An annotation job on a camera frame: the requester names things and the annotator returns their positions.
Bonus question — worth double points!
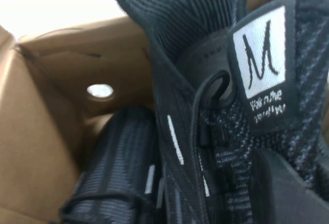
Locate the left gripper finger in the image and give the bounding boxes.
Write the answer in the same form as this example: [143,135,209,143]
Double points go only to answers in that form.
[248,147,329,224]

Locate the brown cardboard shoe box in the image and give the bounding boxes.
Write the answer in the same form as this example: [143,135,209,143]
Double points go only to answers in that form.
[0,0,286,224]

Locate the black knit sneaker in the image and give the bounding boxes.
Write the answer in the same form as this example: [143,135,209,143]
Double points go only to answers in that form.
[58,104,167,224]
[113,0,329,224]

